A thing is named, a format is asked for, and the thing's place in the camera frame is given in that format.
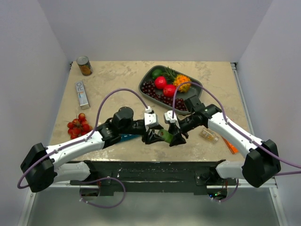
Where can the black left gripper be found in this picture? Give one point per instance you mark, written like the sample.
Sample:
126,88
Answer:
153,137

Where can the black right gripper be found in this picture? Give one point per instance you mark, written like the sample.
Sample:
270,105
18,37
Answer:
178,139

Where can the green pill bottle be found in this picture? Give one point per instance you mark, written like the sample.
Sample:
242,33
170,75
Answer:
168,137

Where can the teal weekly pill organizer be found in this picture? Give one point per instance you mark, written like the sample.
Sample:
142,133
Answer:
127,137

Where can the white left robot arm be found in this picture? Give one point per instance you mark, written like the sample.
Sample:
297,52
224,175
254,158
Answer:
41,164

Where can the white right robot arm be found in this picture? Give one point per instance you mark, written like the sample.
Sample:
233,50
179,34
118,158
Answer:
260,156

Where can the clear pill bottle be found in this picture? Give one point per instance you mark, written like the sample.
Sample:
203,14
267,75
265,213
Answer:
209,135

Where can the red apple front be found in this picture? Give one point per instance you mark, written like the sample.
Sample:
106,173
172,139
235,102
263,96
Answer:
169,90

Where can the red apple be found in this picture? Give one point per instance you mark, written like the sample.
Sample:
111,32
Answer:
169,90
160,82

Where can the orange spiky fruit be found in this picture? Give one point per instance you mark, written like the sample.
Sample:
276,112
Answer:
181,81

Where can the dark red grape bunch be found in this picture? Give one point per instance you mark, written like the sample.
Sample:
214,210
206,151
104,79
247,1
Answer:
148,88

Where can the red apple back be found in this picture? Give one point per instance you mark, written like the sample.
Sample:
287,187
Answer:
160,82

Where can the orange medicine box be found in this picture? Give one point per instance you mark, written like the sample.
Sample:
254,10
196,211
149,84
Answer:
231,147

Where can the green lime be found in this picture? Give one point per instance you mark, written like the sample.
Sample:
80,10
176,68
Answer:
156,73

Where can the red cherry bunch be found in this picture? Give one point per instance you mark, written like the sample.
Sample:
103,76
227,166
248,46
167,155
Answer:
79,126

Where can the silver toothpaste box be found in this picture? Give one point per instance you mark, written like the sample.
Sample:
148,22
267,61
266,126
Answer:
82,96

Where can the tin can with fruit label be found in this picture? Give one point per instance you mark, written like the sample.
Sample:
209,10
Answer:
84,65

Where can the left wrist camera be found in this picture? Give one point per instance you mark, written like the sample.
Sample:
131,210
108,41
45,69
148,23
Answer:
150,118

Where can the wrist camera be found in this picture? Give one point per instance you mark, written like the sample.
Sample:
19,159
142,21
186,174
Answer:
171,119
150,118

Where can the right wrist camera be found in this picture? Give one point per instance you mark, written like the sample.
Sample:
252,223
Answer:
171,119

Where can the aluminium frame rail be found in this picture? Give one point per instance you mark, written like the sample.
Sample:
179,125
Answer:
252,182

